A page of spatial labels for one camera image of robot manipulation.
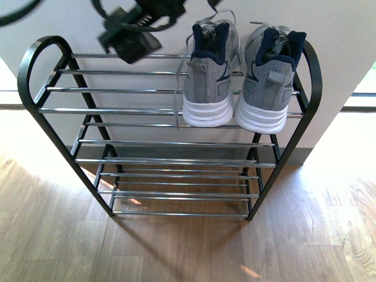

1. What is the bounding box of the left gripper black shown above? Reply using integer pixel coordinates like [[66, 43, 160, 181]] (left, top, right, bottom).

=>
[[98, 1, 185, 63]]

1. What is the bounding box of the black metal shoe rack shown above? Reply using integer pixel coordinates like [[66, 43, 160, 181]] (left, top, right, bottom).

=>
[[17, 36, 323, 220]]

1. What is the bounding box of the grey sneaker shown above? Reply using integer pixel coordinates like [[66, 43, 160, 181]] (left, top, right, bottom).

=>
[[234, 23, 307, 134], [173, 16, 243, 127]]

